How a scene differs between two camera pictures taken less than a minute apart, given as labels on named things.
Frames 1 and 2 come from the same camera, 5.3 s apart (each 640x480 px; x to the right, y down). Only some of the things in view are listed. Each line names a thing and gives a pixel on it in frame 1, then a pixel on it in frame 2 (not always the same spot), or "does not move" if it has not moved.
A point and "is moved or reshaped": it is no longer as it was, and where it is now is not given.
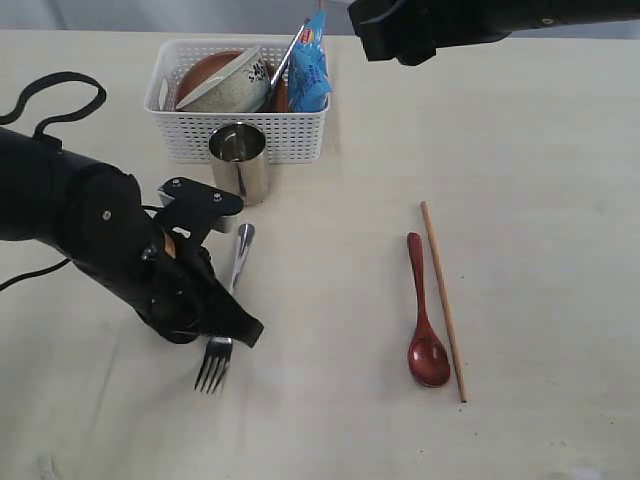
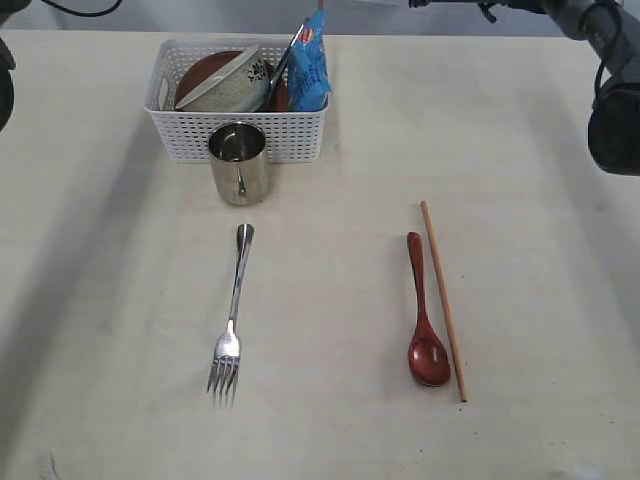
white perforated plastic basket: x=184 y=136 does not move
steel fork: x=219 y=347 is moved or reshaped
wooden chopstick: x=447 y=307 does not move
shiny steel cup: x=239 y=161 does not move
